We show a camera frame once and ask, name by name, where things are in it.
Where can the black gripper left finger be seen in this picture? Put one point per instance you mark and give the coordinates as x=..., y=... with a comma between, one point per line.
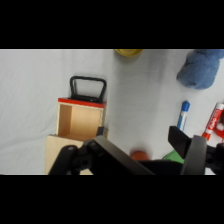
x=100, y=156

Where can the yellow cup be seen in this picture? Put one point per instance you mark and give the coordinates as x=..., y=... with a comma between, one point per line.
x=128, y=52

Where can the blue capped white marker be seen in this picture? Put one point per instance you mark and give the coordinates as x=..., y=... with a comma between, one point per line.
x=183, y=115

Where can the light wooden drawer cabinet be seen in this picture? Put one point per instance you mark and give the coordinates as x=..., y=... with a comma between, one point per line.
x=58, y=153

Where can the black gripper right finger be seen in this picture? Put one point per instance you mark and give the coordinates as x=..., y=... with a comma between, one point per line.
x=195, y=156

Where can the red white Expo marker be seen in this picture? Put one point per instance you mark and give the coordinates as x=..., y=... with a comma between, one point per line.
x=213, y=120

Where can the orange cup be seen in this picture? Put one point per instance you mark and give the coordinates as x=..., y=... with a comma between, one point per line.
x=139, y=155

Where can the blue fluffy cloth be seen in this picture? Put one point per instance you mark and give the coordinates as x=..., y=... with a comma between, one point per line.
x=200, y=71

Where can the green object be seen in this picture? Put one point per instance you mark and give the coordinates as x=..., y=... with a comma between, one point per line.
x=174, y=156

